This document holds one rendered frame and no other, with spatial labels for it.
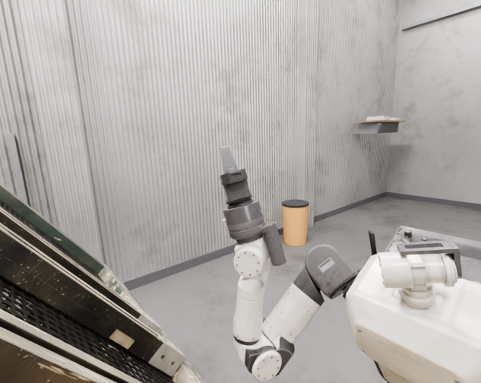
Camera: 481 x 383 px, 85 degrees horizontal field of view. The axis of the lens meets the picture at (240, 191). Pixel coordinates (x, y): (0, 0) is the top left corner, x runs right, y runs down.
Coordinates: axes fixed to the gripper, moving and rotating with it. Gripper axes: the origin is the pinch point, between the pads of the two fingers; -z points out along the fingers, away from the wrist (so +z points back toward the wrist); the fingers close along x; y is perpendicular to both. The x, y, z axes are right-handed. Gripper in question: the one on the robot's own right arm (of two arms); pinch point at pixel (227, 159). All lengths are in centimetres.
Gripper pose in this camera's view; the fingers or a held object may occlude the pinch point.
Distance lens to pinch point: 61.7
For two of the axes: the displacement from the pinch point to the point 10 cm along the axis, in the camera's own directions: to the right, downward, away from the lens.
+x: 1.1, 0.2, -9.9
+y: -9.6, 2.7, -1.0
